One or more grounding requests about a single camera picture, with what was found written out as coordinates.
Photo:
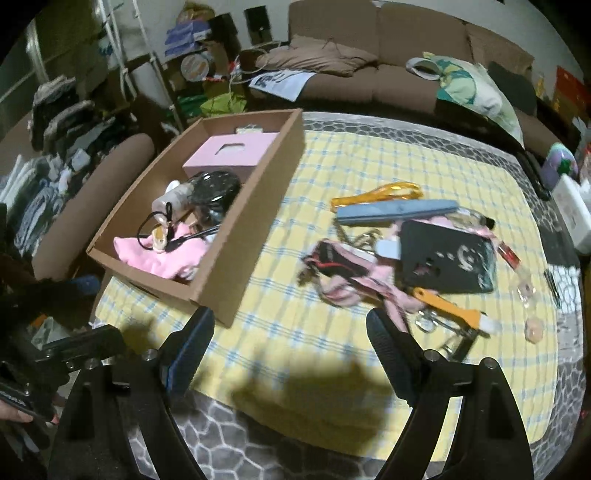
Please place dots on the yellow translucent hair clip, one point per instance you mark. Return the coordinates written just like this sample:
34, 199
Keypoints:
351, 201

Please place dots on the small clear bottle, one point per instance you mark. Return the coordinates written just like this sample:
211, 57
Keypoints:
525, 288

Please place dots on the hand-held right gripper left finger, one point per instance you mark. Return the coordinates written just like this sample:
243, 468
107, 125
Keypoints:
189, 355

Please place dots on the purple round container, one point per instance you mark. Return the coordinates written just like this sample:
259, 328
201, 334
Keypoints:
558, 159

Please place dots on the pink box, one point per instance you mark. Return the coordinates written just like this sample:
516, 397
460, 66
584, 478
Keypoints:
240, 157

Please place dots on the white printed paper sheet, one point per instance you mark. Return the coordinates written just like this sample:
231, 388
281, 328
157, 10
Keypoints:
284, 83

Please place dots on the white pole rack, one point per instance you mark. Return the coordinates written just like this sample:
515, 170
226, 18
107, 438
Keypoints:
121, 50

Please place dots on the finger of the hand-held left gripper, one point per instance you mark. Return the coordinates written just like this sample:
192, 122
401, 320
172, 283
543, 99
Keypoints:
41, 300
87, 344

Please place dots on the red cardboard box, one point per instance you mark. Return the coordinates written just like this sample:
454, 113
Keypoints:
568, 87

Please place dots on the pile of folded clothes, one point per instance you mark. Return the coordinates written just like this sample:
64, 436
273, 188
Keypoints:
60, 120

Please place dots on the yellow plaid tablecloth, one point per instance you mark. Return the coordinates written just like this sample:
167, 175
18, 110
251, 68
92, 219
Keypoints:
300, 286

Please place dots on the red lip gloss tube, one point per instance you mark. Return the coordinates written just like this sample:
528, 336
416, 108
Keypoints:
506, 254

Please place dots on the brown cardboard box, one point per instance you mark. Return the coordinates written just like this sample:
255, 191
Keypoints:
258, 221

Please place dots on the brown sofa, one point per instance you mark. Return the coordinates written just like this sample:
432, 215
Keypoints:
397, 78

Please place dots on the gold metal scissors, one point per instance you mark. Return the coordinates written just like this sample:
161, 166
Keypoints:
367, 240

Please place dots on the black glass jar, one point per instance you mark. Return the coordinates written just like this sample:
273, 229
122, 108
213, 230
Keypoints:
217, 187

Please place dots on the black case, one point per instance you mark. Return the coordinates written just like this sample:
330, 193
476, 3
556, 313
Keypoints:
429, 263

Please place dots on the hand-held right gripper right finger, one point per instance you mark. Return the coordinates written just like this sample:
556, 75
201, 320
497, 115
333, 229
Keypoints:
392, 355

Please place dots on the person's left hand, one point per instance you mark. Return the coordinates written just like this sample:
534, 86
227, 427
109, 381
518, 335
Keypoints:
11, 413

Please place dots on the white lotion bottle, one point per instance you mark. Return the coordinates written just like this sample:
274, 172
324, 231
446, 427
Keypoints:
175, 197

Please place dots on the pink patterned scarf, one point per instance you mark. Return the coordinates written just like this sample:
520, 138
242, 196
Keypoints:
341, 272

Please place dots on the white tissue box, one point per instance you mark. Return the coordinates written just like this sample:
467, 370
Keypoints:
575, 212

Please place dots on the white visor cap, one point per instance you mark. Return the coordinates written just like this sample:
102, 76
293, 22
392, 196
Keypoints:
415, 69

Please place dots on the pink towel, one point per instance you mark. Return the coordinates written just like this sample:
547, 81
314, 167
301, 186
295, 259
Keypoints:
157, 263

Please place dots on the dark grey cushion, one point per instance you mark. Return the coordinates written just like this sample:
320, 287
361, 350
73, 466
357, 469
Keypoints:
512, 87

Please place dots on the peach makeup sponge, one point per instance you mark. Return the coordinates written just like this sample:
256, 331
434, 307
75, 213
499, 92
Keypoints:
535, 331

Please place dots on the black speaker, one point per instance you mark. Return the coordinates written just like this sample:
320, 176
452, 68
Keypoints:
256, 23
226, 27

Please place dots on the green and white printed pillow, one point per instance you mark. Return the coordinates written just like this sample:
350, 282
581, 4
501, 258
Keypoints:
471, 97

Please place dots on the stack of blue boxes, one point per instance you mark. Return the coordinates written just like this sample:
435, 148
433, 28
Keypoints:
184, 37

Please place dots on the green bag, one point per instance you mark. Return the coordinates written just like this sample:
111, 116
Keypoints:
221, 104

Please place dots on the metal eyelash curler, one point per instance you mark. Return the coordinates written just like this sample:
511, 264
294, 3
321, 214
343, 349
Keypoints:
457, 346

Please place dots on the brown cushion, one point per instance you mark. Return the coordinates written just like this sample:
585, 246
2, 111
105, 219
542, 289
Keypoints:
318, 57

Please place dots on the small metal tweezers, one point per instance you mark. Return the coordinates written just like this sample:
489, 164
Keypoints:
551, 282

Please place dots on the black headband with beige clips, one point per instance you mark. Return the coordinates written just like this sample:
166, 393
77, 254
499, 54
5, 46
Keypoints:
160, 235

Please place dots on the blue-grey nail buffer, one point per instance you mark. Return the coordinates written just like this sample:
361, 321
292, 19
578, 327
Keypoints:
392, 211

